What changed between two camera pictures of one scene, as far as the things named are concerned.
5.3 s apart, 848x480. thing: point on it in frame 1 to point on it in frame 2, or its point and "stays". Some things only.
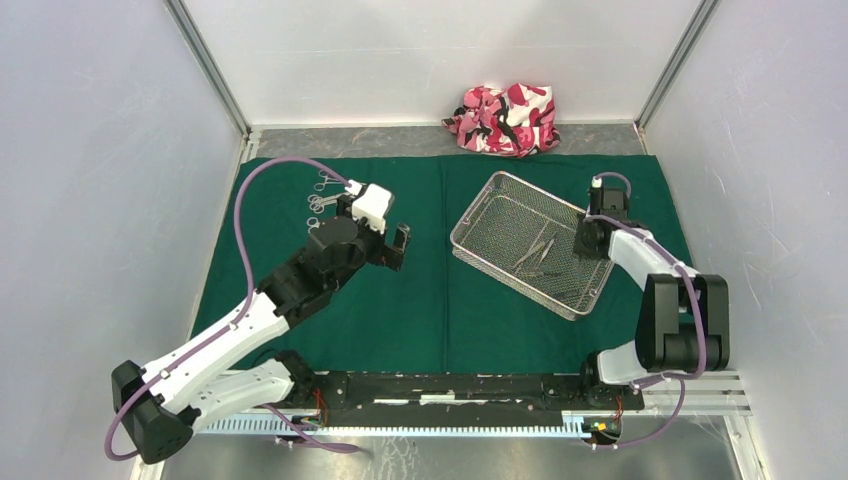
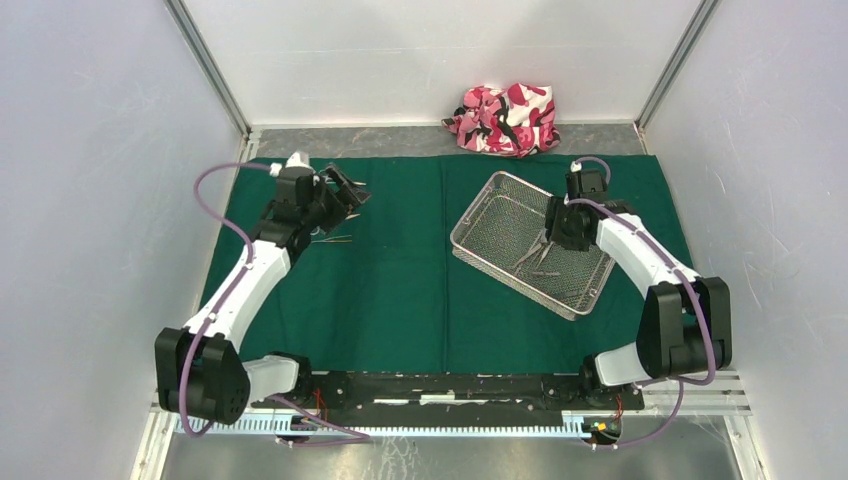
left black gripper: x=387 y=255 to x=350 y=195
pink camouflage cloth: x=516 y=120 stays
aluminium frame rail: x=707 y=404 stays
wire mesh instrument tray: x=523 y=236 stays
